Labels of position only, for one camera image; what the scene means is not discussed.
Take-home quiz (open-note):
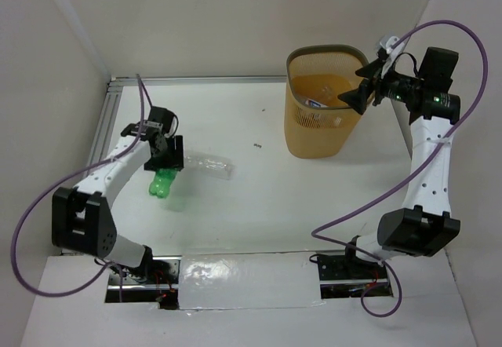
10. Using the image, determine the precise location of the green plastic bottle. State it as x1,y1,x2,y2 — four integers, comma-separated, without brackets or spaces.
148,169,177,199

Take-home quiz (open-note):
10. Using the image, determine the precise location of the large clear plastic bottle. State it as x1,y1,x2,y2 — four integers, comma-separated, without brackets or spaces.
312,84,344,107

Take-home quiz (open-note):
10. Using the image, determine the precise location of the blue label plastic bottle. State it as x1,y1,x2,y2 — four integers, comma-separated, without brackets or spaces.
302,98,328,108

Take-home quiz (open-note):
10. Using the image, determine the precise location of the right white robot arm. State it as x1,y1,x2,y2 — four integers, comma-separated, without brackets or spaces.
338,47,460,278

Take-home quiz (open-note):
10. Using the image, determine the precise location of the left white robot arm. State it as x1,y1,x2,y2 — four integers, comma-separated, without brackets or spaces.
52,107,184,283

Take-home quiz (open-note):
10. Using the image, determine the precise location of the yellow mesh bin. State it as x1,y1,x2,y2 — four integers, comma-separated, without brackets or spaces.
284,45,368,159

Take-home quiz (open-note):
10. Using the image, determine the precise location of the clear crushed plastic bottle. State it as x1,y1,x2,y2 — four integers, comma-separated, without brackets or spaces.
184,152,235,181

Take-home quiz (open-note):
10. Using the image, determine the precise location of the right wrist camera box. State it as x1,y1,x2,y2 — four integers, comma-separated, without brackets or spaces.
376,35,405,66

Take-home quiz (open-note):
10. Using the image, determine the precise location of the aluminium frame rail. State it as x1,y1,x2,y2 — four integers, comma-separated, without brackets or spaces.
60,75,289,254

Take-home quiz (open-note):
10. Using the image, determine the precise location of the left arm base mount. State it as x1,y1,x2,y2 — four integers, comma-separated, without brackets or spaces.
104,256,181,310

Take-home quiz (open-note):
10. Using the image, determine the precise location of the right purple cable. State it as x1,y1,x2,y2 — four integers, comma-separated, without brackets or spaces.
311,20,490,319

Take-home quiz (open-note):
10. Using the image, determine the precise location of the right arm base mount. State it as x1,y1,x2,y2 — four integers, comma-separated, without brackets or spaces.
309,253,393,300

